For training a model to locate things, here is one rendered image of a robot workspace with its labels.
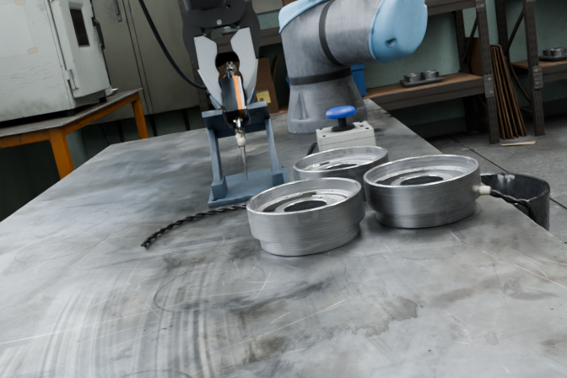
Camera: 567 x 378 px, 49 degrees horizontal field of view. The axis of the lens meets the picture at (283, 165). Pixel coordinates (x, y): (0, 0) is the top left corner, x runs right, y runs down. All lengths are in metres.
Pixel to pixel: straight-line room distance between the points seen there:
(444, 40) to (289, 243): 4.27
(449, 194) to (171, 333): 0.25
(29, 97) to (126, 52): 1.71
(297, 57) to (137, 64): 3.40
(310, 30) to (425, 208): 0.60
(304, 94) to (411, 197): 0.60
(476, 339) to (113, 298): 0.29
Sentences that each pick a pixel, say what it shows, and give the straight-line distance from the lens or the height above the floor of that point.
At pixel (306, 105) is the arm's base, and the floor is 0.85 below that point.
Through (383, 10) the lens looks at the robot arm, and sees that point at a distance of 0.99.
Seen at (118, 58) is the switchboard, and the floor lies 0.98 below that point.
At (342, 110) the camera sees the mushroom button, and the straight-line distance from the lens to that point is 0.80.
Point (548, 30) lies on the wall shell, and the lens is 5.00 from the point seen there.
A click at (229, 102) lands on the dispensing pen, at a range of 0.77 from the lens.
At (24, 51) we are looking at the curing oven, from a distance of 2.84.
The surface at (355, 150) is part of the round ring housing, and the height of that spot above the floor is 0.84.
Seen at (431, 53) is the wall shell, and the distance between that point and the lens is 4.73.
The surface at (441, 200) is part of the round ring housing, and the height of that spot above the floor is 0.82.
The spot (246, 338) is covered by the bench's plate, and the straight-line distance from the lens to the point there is 0.41.
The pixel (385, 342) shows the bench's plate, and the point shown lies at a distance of 0.38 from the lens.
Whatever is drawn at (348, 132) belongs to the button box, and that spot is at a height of 0.85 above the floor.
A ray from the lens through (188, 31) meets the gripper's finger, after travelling 0.79.
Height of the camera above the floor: 0.99
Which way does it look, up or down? 12 degrees down
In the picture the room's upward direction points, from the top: 10 degrees counter-clockwise
